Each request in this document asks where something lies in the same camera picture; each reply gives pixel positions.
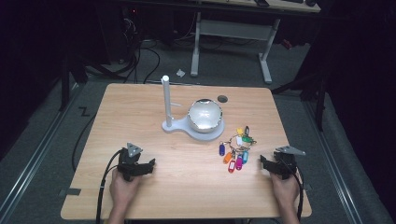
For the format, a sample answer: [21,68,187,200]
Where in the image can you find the black floor cables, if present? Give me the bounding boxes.
[121,17,162,85]

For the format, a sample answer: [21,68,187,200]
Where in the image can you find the black metal stand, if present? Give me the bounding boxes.
[58,50,90,112]
[270,69,332,133]

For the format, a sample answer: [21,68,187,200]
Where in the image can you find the silver metal bowl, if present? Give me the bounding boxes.
[187,98,224,134]

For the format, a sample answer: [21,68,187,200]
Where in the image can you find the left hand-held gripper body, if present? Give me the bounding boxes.
[116,142,144,182]

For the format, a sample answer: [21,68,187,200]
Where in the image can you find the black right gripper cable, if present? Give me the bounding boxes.
[279,158,304,222]

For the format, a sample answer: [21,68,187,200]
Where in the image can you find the person's right hand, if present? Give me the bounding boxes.
[269,172,301,210]

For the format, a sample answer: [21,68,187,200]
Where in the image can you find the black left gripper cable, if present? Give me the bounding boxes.
[95,148,124,224]

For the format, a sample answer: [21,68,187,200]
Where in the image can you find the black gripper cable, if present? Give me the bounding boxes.
[95,148,124,224]
[279,158,304,222]

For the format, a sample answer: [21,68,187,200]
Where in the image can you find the white stand with pole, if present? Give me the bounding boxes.
[161,75,226,142]

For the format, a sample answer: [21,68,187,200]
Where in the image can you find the thin black floor cable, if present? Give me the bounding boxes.
[71,112,98,173]

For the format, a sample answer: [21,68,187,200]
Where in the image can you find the desk with white legs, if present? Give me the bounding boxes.
[190,0,322,85]

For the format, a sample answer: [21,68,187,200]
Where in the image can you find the person's left hand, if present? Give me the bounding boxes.
[108,169,142,209]

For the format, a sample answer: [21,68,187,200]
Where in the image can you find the metal floor rail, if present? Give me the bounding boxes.
[0,83,82,224]
[303,99,364,224]

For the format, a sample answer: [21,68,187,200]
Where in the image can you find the dark computer case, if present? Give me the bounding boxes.
[95,5,142,64]

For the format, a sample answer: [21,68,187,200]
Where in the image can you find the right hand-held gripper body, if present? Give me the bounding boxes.
[270,145,307,181]

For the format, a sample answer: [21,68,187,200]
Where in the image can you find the grey tape strip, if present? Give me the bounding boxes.
[58,188,82,198]

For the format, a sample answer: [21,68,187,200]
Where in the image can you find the key ring with coloured tags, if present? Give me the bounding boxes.
[218,125,258,175]

